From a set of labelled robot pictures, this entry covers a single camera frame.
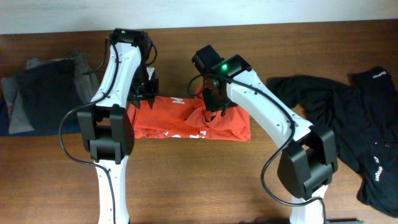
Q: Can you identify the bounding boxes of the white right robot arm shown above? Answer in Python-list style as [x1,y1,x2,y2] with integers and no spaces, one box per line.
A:
[192,54,338,223]

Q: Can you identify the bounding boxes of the black base equipment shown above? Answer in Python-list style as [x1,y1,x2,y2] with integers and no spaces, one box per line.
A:
[325,219,364,224]

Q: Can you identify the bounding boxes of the orange t-shirt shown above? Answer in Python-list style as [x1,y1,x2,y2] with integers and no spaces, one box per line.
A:
[127,96,251,141]

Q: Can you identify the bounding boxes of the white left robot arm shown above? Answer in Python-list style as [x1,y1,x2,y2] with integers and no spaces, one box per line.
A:
[77,28,159,223]

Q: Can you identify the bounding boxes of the black adidas jacket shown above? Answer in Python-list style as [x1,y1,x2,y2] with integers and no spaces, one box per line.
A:
[267,67,397,218]

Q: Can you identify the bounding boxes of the dark folded shirt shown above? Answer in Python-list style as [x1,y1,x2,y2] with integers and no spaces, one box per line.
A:
[15,59,82,131]

